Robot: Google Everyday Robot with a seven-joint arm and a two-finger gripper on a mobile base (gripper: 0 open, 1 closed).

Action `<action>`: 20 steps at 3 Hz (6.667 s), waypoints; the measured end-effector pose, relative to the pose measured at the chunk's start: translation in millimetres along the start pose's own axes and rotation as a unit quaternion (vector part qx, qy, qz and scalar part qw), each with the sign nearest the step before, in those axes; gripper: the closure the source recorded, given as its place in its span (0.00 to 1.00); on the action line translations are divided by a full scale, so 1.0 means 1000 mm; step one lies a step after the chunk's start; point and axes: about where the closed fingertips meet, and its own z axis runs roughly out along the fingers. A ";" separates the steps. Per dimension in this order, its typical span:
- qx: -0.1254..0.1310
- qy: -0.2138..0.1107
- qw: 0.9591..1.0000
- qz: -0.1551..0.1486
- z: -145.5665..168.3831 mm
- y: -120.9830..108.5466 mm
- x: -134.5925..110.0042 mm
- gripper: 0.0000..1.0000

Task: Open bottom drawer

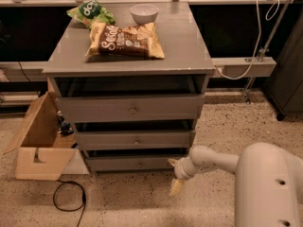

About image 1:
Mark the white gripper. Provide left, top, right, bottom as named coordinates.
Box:
left=168, top=157, right=195, bottom=197

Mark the grey bottom drawer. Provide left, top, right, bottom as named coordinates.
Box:
left=85, top=154, right=185, bottom=172

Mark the grey drawer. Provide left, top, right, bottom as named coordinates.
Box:
left=56, top=95, right=204, bottom=123
left=85, top=154, right=185, bottom=172
left=75, top=131, right=196, bottom=150

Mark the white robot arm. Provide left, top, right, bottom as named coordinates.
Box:
left=169, top=143, right=303, bottom=227

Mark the grey middle drawer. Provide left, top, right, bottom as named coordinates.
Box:
left=75, top=131, right=196, bottom=150

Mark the grey top drawer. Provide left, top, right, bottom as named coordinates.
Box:
left=56, top=95, right=204, bottom=123

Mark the grey drawer cabinet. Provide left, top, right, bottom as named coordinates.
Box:
left=44, top=3, right=214, bottom=160

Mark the open cardboard box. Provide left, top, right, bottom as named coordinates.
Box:
left=3, top=93, right=80, bottom=181

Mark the blue bottle in box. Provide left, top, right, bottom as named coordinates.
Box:
left=57, top=111, right=74, bottom=135

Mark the dark grey side cabinet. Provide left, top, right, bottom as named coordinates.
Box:
left=264, top=12, right=303, bottom=121

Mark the brown chip bag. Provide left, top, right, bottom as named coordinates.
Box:
left=86, top=22, right=165, bottom=59

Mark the metal support pole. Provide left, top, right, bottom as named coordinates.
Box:
left=241, top=0, right=293, bottom=78

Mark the white bowl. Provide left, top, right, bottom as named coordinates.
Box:
left=130, top=4, right=159, bottom=25

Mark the green chip bag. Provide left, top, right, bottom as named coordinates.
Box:
left=66, top=0, right=116, bottom=29

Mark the black floor cable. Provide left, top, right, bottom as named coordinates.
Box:
left=52, top=180, right=88, bottom=227

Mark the grey wall rail shelf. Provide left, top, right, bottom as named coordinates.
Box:
left=212, top=57, right=276, bottom=79

